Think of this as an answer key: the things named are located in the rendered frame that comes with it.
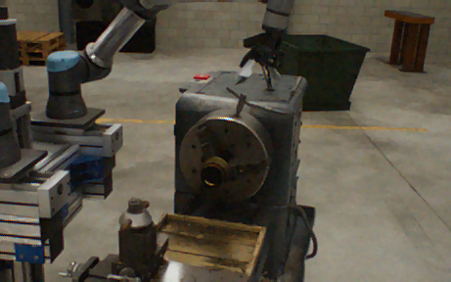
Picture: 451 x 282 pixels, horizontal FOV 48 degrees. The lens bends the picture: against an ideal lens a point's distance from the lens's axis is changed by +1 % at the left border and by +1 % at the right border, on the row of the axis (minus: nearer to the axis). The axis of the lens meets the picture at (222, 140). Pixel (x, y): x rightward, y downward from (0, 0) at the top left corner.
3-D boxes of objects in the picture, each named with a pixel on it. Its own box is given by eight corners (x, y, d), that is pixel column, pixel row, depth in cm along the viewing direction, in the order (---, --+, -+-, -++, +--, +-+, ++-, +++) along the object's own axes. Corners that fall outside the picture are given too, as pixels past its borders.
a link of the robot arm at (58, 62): (40, 89, 186) (37, 52, 182) (67, 82, 197) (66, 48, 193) (65, 94, 181) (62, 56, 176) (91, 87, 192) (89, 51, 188)
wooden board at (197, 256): (163, 221, 175) (163, 211, 174) (265, 237, 167) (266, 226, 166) (127, 268, 147) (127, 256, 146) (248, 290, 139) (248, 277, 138)
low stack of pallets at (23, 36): (22, 53, 981) (21, 30, 967) (67, 55, 986) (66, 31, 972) (-1, 65, 863) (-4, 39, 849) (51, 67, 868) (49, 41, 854)
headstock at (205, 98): (207, 144, 254) (209, 68, 241) (301, 155, 244) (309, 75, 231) (167, 190, 199) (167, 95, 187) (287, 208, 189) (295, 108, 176)
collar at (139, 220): (127, 211, 126) (126, 201, 125) (157, 215, 125) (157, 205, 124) (112, 226, 119) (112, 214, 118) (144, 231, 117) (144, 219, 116)
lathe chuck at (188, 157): (178, 176, 189) (198, 99, 177) (257, 205, 184) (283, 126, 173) (170, 186, 180) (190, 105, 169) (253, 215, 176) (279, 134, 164)
